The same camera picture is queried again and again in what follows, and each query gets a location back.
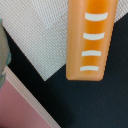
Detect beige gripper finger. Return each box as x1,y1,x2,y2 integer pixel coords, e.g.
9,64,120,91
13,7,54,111
0,19,11,88

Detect orange waffle cracker block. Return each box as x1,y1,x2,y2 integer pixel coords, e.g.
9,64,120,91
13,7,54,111
66,0,118,81

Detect woven beige placemat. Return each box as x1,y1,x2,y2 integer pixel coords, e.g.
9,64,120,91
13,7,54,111
0,0,128,79

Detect pink stovetop board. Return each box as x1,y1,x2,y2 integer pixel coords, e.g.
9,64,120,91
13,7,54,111
0,67,61,128

